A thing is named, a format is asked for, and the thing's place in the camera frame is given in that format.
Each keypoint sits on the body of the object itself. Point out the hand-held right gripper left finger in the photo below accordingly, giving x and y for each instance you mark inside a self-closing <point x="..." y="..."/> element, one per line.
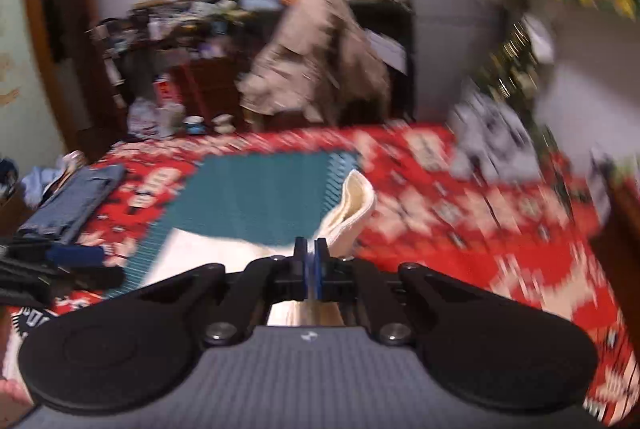
<point x="304" y="274"/>

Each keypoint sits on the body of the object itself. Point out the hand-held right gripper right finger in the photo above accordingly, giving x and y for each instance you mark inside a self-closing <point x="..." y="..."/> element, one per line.
<point x="321" y="274"/>

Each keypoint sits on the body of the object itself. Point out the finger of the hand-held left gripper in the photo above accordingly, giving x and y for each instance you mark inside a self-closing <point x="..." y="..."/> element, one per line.
<point x="90" y="278"/>
<point x="75" y="255"/>

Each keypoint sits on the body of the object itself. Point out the white knit V-neck sweater vest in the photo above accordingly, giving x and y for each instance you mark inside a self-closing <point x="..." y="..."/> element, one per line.
<point x="215" y="259"/>

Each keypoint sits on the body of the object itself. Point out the folded blue jeans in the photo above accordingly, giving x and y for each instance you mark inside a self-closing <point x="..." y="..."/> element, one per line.
<point x="75" y="199"/>

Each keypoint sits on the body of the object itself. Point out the green cutting mat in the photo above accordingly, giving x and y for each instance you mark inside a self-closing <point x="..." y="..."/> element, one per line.
<point x="260" y="194"/>

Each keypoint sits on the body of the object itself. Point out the pink and white fuzzy blanket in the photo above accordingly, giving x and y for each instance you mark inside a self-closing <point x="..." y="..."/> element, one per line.
<point x="10" y="359"/>

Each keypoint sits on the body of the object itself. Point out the red patterned blanket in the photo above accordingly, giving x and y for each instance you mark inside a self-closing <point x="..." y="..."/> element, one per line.
<point x="450" y="229"/>

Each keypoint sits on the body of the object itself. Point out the white plastic bag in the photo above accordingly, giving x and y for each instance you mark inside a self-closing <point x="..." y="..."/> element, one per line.
<point x="150" y="119"/>

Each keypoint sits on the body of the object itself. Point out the white ceramic bowl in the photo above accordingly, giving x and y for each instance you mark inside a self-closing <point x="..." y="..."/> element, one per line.
<point x="223" y="125"/>

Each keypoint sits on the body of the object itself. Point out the blue enamel pot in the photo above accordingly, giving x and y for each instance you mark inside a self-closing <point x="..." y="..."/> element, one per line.
<point x="193" y="125"/>

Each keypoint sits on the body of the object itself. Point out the red and white carton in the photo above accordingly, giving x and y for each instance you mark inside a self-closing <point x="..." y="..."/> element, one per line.
<point x="162" y="93"/>

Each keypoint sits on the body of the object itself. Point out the brown wooden drawer cabinet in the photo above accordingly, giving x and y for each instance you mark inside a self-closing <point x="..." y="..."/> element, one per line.
<point x="210" y="89"/>

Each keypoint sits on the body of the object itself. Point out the beige jacket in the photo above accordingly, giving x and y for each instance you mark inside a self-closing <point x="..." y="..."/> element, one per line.
<point x="310" y="59"/>

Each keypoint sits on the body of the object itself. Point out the crumpled grey garment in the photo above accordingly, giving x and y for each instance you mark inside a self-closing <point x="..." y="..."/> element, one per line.
<point x="490" y="134"/>

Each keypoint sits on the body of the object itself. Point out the cluttered dark desk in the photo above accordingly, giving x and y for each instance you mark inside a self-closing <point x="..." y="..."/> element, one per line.
<point x="200" y="19"/>

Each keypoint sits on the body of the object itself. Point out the grey refrigerator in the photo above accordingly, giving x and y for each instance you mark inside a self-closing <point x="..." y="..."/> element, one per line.
<point x="440" y="34"/>

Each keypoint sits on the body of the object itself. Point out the brown wooden furniture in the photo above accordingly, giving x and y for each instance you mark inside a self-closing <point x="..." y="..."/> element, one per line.
<point x="620" y="249"/>

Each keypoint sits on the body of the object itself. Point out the gold wall decal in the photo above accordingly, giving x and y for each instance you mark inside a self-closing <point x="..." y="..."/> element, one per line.
<point x="7" y="84"/>

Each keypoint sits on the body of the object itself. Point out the wooden door frame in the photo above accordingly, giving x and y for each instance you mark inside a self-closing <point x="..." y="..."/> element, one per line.
<point x="40" y="34"/>

